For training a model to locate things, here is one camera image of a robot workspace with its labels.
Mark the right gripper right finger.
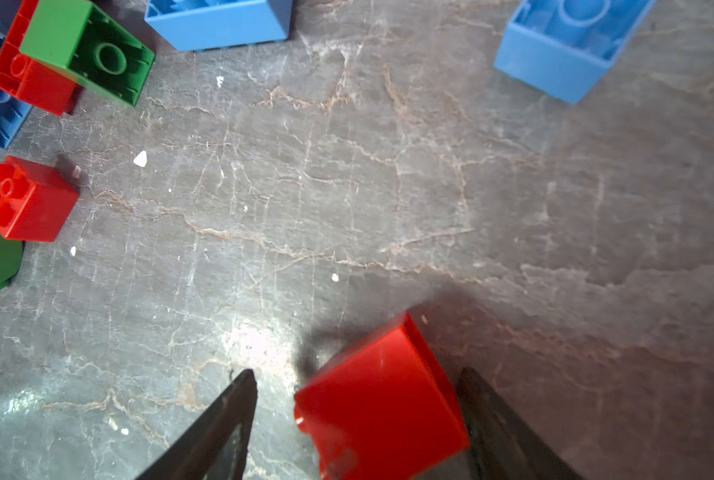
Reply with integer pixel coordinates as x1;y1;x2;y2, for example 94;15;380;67
456;367;581;480

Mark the green lego left cluster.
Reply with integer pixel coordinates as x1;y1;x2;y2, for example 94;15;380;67
19;0;155;107

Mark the red lego left cluster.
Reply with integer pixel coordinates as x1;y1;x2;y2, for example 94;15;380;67
0;0;82;117

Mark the small red lego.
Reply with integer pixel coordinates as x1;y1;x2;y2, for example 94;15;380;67
0;156;80;243

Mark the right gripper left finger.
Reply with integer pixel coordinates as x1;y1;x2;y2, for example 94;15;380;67
139;369;258;479

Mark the red lego low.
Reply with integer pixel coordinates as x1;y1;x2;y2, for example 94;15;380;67
294;312;470;479

